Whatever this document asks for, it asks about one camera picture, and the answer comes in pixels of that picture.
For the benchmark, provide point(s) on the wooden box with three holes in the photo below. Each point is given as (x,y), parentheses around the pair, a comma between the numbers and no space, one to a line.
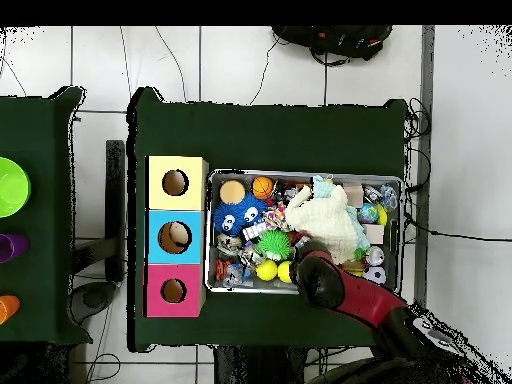
(156,200)

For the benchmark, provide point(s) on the lime green bowl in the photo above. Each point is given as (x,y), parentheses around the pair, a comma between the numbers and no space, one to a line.
(12,188)

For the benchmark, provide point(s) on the purple cup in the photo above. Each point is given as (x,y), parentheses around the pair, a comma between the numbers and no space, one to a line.
(14,248)

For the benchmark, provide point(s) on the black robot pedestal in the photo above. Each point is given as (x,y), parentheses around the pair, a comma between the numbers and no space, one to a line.
(256,368)

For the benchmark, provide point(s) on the small soccer ball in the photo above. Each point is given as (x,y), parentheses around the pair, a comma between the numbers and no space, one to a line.
(374,276)

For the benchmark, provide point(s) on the green spiky ball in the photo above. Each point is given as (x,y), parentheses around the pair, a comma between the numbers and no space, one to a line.
(272,244)

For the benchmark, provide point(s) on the mint green waffle cloth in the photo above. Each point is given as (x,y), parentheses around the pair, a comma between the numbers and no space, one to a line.
(322,188)

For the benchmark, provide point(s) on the tan round foam disc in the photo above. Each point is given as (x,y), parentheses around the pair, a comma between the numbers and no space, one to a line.
(232,192)

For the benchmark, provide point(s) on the shallow clear mesh bin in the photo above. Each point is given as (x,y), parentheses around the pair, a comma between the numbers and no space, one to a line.
(240,288)

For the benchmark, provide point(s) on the orange toy basketball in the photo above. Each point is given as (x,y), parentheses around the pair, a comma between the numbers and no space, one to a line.
(262,188)

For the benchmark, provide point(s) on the dark green table cloth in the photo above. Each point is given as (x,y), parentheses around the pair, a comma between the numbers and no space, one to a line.
(40,260)
(260,140)

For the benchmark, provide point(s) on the yellow ball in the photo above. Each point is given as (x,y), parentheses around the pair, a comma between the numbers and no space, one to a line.
(266,270)
(284,272)

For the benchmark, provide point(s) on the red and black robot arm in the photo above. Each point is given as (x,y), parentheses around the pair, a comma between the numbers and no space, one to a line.
(368,300)

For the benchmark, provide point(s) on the blue fuzzy monster toy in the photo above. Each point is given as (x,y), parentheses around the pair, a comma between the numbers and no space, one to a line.
(238,214)

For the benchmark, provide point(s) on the cream waffle cloth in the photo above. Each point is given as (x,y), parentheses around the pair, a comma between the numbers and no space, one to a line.
(324,224)

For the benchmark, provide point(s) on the orange cup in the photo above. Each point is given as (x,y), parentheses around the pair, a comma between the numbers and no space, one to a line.
(8,308)

